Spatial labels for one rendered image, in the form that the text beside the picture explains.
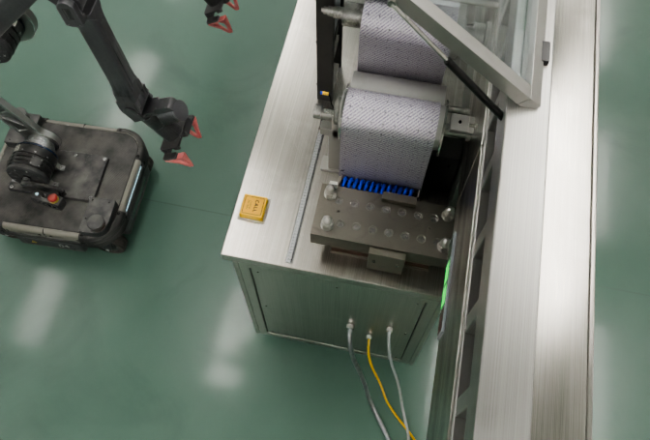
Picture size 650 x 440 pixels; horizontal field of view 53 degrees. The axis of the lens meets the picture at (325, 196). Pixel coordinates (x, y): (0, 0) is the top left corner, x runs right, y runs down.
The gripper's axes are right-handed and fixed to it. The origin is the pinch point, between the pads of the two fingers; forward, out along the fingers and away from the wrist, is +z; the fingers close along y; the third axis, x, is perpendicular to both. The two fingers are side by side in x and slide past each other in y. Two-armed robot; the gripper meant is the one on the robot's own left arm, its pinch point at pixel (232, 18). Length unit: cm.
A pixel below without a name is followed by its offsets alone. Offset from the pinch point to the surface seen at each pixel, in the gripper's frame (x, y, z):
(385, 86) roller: -54, -33, 9
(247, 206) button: -8, -59, 19
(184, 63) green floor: 97, 59, 65
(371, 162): -48, -51, 18
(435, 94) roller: -66, -33, 16
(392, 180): -50, -51, 28
